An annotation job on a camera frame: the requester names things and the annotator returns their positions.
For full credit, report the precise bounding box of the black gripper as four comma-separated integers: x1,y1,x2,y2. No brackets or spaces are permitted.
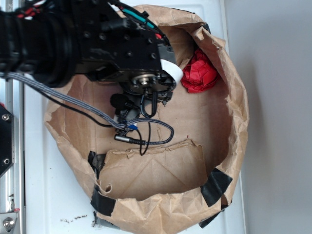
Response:
80,0,183,96

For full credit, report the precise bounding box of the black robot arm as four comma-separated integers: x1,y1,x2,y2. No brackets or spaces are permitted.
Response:
0,0,183,95

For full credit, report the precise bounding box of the crumpled red paper ball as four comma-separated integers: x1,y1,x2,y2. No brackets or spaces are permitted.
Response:
181,49,219,94

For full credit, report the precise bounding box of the brown paper bag tray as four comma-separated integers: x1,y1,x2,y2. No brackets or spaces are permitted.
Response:
44,4,249,234

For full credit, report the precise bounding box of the black tape right piece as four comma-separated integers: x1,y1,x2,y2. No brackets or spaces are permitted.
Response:
200,168,233,207

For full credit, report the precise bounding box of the black tape piece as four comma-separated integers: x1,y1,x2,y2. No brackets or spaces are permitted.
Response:
200,168,233,207
91,185,117,216
88,151,106,179

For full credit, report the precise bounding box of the black tape inner left piece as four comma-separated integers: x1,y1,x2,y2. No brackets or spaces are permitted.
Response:
88,151,106,179

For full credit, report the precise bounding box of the white plastic lid board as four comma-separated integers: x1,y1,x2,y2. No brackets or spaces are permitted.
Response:
24,0,247,234

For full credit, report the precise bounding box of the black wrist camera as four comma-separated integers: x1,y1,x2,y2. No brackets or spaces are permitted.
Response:
110,94,147,146

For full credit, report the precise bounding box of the grey braided cable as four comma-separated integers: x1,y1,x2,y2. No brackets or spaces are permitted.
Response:
0,72,175,147

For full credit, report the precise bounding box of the aluminium extrusion rail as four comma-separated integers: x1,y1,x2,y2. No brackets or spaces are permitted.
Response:
0,79,26,234

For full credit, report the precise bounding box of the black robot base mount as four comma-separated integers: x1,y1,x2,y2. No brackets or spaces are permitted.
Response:
0,102,14,177

